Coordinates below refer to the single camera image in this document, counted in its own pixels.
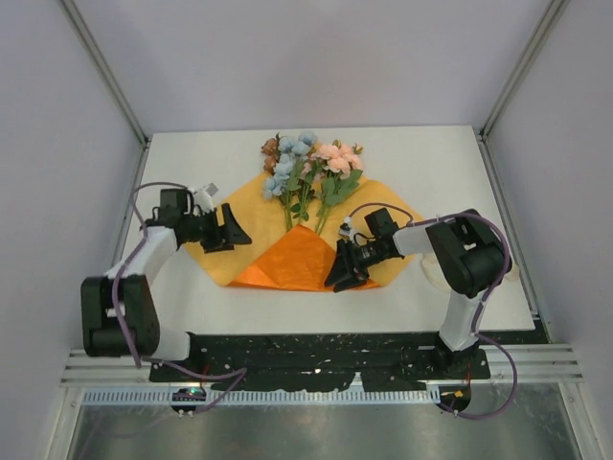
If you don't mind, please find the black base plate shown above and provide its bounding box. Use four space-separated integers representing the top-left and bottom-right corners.
148 333 490 393

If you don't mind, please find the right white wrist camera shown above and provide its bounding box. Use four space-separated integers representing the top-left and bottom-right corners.
338 216 356 242

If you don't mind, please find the left aluminium frame post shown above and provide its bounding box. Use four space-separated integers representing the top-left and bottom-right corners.
57 0 148 147

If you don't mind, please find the cream ribbon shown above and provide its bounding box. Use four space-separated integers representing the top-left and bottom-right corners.
420 253 520 292

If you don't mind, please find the white slotted cable duct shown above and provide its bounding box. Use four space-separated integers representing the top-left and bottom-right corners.
81 386 440 407

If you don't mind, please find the aluminium frame post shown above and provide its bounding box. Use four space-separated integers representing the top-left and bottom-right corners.
478 0 570 142
57 0 148 147

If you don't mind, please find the fake flower bouquet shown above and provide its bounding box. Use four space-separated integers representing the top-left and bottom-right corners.
261 131 317 232

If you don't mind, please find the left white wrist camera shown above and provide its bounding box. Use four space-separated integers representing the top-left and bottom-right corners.
191 183 218 215

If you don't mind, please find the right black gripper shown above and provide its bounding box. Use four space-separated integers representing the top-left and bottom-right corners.
326 239 388 293

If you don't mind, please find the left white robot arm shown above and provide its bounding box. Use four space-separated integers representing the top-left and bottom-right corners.
80 182 252 381

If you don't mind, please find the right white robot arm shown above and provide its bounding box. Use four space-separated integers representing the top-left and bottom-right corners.
325 207 511 378

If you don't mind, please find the right aluminium frame post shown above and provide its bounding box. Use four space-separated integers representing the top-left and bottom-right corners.
478 0 570 142

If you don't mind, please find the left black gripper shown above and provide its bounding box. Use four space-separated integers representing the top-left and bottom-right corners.
186 204 253 254

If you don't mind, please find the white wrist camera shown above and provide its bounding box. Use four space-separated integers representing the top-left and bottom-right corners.
191 183 218 215
338 216 356 242

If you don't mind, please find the orange wrapping paper sheet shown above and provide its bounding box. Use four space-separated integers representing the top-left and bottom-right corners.
185 172 421 292

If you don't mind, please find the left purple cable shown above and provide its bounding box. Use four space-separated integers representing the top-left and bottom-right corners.
110 180 248 418

